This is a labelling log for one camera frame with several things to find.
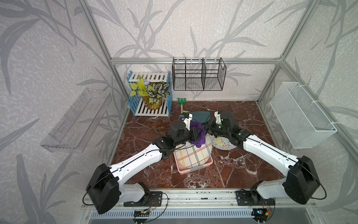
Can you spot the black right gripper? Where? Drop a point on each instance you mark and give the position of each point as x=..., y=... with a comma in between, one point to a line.
x=209, y=129

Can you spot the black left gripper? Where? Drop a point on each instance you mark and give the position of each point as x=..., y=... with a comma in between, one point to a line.
x=194, y=136

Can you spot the purple cloth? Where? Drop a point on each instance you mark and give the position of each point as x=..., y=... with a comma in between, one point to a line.
x=201, y=132

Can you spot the colourful squiggle round plate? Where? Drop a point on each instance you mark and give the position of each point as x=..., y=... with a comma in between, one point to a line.
x=222, y=143

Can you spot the dark green square plate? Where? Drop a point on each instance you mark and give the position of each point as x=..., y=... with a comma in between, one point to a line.
x=201, y=117

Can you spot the plaid striped white plate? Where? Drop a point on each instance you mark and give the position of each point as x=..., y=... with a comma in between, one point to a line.
x=194, y=154

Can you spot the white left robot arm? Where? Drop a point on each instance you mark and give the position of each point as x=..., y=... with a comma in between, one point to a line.
x=108, y=184

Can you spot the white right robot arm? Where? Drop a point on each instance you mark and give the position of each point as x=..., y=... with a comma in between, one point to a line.
x=300, y=180

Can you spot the green toy rake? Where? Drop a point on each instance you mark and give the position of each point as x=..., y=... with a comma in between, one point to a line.
x=181, y=101

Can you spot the pink perforated plastic basket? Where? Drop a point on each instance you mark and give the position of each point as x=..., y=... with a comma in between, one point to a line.
x=193, y=166

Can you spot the potted plant in yellow pot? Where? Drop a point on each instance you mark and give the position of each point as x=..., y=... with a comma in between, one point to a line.
x=152, y=93

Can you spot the blue white slatted crate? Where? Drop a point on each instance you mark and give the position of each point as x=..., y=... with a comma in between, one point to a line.
x=136, y=103

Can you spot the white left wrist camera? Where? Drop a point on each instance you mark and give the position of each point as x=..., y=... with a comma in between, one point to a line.
x=186, y=118

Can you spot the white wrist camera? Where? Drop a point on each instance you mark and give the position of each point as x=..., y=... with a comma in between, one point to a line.
x=186, y=118
x=217, y=116

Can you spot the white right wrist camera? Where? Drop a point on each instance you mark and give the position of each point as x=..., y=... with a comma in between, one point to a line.
x=217, y=116

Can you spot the black wire wall rack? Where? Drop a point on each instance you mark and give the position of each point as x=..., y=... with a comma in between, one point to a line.
x=198, y=74

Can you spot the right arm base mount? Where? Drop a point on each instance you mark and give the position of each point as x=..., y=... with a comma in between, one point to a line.
x=251, y=197

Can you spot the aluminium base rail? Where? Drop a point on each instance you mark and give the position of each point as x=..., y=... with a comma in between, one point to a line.
x=205, y=206

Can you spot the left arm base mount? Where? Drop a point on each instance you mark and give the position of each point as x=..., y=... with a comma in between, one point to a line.
x=150, y=198

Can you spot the white mesh wall basket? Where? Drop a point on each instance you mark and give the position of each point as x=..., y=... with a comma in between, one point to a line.
x=304, y=122

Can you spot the clear acrylic wall shelf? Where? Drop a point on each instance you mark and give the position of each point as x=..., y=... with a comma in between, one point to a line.
x=73, y=132

